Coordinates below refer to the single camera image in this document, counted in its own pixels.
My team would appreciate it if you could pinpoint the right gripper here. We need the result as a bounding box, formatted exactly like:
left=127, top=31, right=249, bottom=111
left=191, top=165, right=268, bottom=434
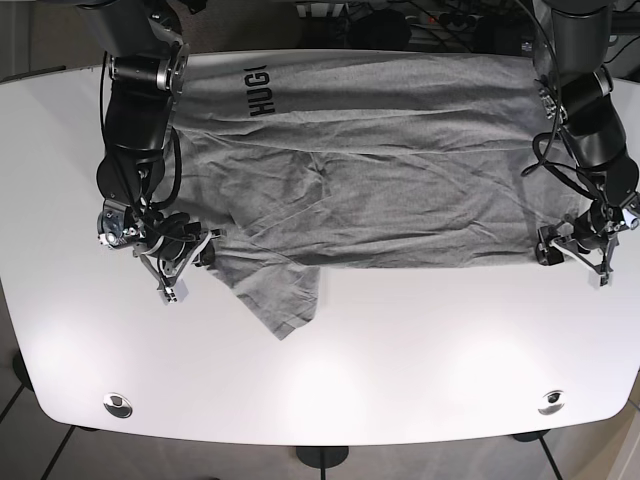
left=133, top=222, right=226, bottom=305

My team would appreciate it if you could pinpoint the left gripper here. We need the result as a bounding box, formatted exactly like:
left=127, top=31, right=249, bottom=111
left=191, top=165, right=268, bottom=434
left=534, top=212, right=623, bottom=287

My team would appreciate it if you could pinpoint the grey T-shirt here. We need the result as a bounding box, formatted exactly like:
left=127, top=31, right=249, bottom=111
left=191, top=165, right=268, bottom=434
left=175, top=52, right=584, bottom=339

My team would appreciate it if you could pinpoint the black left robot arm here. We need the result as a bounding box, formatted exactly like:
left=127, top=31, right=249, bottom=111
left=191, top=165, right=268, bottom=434
left=522, top=1, right=639, bottom=286

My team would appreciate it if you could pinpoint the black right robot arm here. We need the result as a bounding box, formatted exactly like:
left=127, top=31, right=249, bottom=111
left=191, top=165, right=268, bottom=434
left=75, top=0, right=220, bottom=305

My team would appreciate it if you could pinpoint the right chrome table grommet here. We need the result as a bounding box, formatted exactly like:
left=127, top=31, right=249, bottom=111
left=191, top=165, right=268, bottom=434
left=537, top=390, right=566, bottom=416

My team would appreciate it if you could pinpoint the chrome table grommet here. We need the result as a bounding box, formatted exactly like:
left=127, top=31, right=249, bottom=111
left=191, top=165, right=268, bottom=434
left=537, top=390, right=566, bottom=416
left=103, top=392, right=133, bottom=419

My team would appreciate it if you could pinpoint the left chrome table grommet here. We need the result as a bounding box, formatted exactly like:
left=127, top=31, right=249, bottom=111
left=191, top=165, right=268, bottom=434
left=103, top=392, right=133, bottom=419

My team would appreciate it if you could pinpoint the front black table foot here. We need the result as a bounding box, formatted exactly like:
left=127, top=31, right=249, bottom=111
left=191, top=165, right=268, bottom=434
left=295, top=446, right=349, bottom=469

